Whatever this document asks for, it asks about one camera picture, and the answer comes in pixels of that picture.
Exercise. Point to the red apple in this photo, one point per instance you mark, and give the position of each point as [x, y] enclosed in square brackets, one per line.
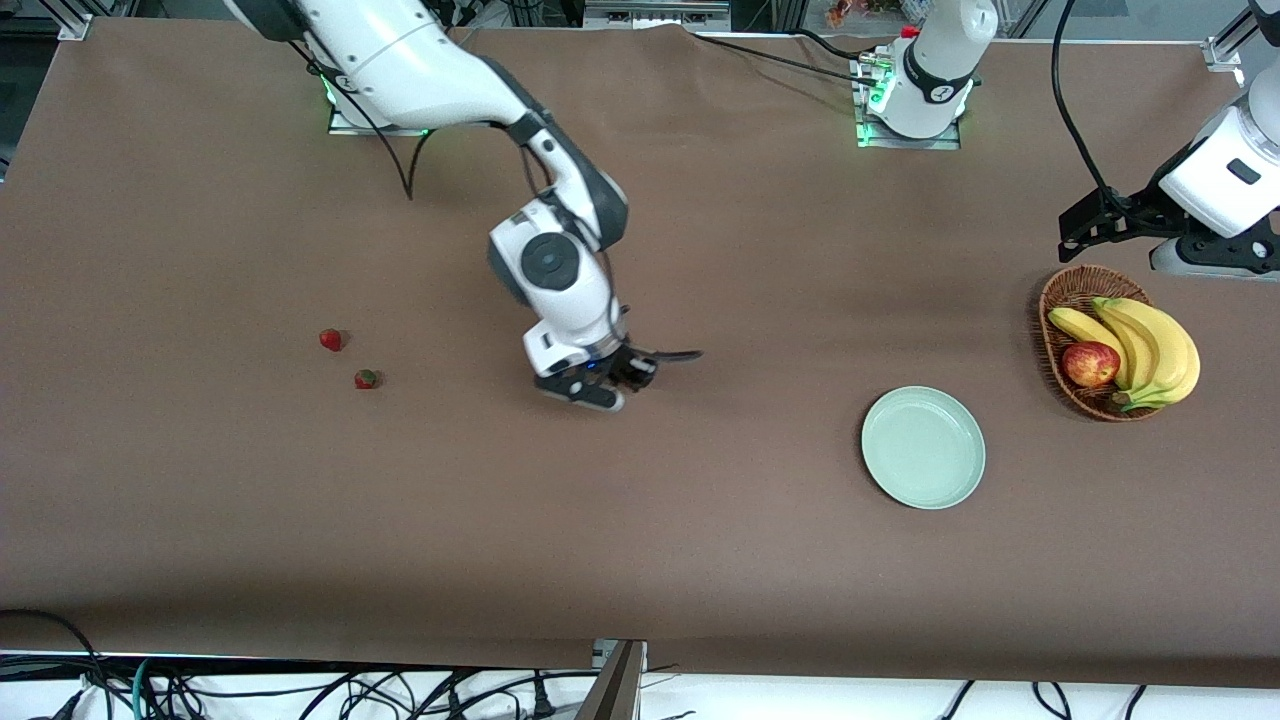
[1090, 364]

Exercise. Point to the red strawberry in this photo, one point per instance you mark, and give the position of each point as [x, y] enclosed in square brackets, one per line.
[331, 340]
[366, 379]

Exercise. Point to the pale green plate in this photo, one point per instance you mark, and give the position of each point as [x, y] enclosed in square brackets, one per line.
[922, 448]

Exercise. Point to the brown wicker basket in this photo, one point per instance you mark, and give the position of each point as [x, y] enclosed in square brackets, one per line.
[1070, 300]

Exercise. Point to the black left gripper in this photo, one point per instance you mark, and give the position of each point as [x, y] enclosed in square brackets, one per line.
[1141, 208]

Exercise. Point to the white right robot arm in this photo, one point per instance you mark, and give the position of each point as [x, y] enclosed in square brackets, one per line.
[420, 60]

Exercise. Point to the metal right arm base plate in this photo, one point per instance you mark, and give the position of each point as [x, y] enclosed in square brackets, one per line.
[345, 122]

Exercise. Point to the brown table post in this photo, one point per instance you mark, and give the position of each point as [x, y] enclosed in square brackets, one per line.
[615, 690]

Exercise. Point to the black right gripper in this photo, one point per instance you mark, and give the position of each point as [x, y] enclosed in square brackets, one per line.
[631, 368]

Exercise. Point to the aluminium frame profile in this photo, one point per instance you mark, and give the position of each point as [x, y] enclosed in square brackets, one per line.
[70, 22]
[1225, 52]

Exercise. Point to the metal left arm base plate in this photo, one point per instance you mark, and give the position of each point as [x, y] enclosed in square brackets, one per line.
[870, 135]

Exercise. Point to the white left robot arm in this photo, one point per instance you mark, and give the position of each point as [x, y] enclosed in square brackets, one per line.
[935, 70]

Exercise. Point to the yellow banana bunch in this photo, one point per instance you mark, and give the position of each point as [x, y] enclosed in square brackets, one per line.
[1160, 350]

